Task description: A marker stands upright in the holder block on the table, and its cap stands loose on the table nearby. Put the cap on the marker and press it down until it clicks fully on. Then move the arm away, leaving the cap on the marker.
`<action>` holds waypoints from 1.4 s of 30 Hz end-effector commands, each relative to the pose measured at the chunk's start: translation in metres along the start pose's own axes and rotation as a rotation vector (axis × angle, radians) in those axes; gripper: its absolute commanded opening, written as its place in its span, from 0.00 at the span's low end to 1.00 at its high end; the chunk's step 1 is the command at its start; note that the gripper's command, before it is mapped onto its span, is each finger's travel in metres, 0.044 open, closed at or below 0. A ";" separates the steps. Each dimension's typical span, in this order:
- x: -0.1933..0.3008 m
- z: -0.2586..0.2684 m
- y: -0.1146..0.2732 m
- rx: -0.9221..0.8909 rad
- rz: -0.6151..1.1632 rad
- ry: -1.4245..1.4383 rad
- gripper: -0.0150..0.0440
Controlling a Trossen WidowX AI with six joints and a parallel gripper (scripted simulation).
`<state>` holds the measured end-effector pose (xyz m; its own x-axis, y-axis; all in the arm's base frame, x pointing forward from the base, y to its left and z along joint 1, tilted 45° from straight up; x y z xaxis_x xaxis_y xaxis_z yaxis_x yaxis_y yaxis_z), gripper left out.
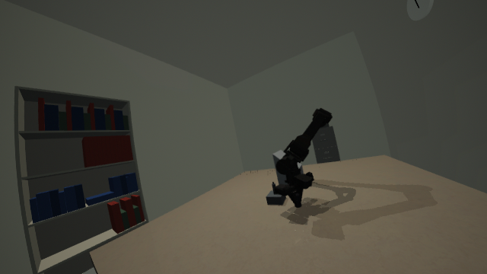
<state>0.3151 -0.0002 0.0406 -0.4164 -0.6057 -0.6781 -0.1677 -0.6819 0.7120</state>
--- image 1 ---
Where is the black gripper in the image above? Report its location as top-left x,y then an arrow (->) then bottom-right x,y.
275,167 -> 304,204

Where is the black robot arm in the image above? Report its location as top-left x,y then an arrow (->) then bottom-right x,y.
275,108 -> 332,189

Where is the black cylinder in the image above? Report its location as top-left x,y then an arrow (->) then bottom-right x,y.
294,193 -> 302,208

